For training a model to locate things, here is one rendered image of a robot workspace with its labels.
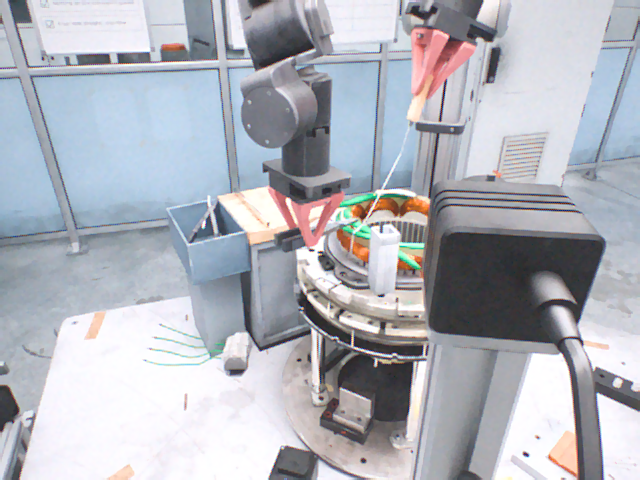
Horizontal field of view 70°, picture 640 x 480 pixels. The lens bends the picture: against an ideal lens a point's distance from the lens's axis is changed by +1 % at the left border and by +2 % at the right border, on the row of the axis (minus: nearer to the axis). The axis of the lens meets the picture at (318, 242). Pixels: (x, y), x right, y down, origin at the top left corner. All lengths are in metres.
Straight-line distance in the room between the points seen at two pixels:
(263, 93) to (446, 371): 0.33
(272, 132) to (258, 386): 0.59
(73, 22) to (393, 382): 2.37
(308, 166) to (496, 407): 0.39
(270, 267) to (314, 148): 0.42
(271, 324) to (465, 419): 0.80
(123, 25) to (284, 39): 2.30
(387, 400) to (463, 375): 0.73
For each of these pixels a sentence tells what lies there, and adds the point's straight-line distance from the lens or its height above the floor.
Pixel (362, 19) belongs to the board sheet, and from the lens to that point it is 2.99.
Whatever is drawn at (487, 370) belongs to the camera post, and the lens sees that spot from 0.18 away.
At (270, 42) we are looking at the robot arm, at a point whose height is 1.40.
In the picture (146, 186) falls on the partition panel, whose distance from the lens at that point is 3.01.
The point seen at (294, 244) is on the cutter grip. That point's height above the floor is 1.17.
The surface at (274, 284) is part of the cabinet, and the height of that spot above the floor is 0.93.
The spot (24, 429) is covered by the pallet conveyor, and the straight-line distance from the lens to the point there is 1.16.
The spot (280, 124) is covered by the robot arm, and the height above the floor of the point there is 1.34.
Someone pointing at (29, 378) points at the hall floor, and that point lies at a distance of 2.36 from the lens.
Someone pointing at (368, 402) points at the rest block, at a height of 0.87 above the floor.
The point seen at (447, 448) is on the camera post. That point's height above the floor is 1.30.
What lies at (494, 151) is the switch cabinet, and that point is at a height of 0.55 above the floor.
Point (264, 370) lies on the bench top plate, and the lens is 0.96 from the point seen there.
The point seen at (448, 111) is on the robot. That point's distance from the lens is 1.12.
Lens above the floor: 1.46
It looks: 30 degrees down
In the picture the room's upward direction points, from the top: straight up
